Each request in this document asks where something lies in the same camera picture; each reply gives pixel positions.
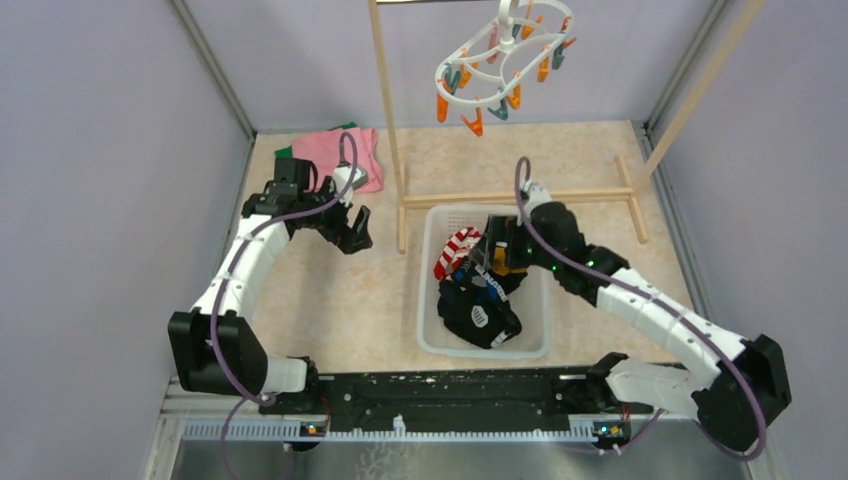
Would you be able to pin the pink cloth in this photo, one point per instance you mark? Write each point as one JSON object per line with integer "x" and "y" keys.
{"x": 364, "y": 145}

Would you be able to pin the red white striped sock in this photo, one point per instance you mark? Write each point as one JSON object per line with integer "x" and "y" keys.
{"x": 456, "y": 249}

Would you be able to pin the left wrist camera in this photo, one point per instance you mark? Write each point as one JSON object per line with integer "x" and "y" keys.
{"x": 347, "y": 179}

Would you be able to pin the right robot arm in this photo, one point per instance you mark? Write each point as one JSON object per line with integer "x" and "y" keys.
{"x": 731, "y": 386}

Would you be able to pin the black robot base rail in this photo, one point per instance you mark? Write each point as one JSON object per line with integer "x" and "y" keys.
{"x": 545, "y": 403}

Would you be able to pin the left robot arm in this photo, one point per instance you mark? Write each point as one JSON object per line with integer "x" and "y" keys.
{"x": 214, "y": 347}

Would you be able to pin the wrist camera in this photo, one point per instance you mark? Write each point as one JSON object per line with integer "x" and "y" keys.
{"x": 531, "y": 195}
{"x": 347, "y": 179}

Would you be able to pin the white plastic basket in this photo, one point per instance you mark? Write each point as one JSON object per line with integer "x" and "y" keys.
{"x": 529, "y": 301}

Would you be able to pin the wooden drying rack frame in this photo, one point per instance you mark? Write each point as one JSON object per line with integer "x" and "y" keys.
{"x": 631, "y": 187}

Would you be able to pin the green cloth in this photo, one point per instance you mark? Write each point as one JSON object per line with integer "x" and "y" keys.
{"x": 285, "y": 151}

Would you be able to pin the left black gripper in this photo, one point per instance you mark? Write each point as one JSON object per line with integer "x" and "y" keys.
{"x": 348, "y": 239}

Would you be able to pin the white round clip hanger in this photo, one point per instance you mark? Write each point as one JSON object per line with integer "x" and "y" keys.
{"x": 503, "y": 60}

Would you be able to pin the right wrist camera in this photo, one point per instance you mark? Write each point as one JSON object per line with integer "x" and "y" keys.
{"x": 531, "y": 195}

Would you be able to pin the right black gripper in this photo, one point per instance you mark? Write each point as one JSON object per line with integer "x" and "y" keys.
{"x": 500, "y": 228}

